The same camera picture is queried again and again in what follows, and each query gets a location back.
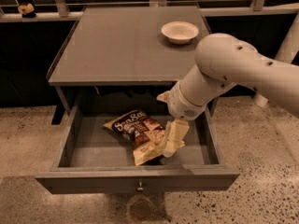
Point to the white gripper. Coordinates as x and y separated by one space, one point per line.
181 104

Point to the brown sea salt chip bag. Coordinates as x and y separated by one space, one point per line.
145 133

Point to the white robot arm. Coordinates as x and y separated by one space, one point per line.
222 62

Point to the metal drawer knob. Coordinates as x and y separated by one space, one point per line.
140 187

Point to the grey cabinet counter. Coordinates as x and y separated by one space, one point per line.
120 60

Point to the grey open top drawer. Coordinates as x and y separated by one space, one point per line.
92 159

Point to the white paper bowl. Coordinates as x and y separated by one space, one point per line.
180 32

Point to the grey metal railing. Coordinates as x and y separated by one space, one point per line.
62 3

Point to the small yellow black object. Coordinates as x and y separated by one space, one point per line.
27 10

